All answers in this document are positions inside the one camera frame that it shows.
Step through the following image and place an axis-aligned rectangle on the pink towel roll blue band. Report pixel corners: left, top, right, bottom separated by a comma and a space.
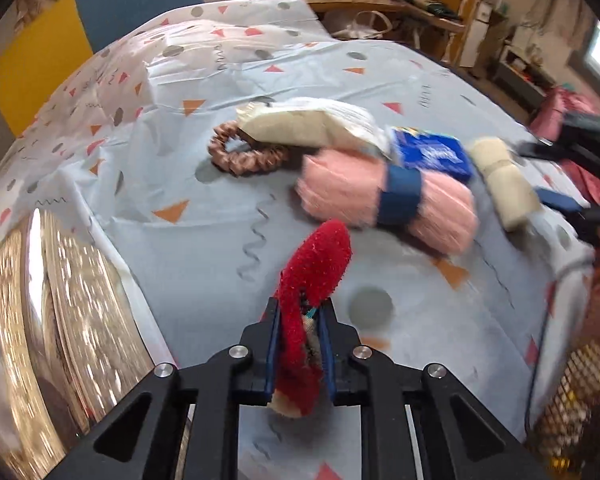
295, 149, 481, 257

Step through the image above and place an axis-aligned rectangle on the low grey shelf unit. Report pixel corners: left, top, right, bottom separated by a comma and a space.
494, 44, 557, 102

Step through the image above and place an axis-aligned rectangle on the rattan chair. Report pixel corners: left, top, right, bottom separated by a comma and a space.
524, 339, 600, 472

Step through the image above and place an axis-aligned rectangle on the red plush doll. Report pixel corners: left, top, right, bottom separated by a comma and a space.
271, 217, 354, 419

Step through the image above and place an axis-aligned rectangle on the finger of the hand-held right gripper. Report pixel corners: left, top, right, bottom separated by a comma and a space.
516, 112, 600, 162
534, 186, 600, 250

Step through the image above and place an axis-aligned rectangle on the grey yellow blue headboard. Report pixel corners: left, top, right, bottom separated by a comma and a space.
0, 0, 204, 137

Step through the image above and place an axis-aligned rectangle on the cream towel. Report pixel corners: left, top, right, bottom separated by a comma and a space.
466, 136, 542, 232

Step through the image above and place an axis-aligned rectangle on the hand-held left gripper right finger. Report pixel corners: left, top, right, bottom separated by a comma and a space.
319, 299, 551, 480

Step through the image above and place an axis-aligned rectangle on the wooden desk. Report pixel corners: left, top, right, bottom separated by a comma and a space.
240, 0, 467, 47

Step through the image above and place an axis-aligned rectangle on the patterned bed sheet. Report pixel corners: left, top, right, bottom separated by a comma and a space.
0, 0, 597, 480

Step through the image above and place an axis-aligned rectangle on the pink ruffled bedding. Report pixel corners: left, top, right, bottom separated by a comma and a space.
529, 85, 600, 202

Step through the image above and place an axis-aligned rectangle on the white tote bag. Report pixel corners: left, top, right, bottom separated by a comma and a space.
331, 9, 397, 42

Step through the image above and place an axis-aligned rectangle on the leaning wooden board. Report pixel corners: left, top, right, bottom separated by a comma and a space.
422, 0, 492, 69

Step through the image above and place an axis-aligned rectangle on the brown scrunchie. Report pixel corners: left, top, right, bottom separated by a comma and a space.
207, 121, 292, 177

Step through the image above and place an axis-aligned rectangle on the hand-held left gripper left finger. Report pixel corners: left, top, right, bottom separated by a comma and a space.
45, 297, 282, 480

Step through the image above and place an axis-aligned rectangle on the blue pocket tissue pack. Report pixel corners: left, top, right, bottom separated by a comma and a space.
389, 126, 474, 182

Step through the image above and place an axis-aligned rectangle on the black oblong object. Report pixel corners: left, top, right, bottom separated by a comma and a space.
399, 0, 467, 24

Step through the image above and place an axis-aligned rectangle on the cream wet wipes packet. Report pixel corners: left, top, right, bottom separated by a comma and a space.
235, 96, 392, 162

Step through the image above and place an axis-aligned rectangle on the ornate gold tissue box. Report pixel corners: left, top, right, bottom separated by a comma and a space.
0, 207, 179, 480

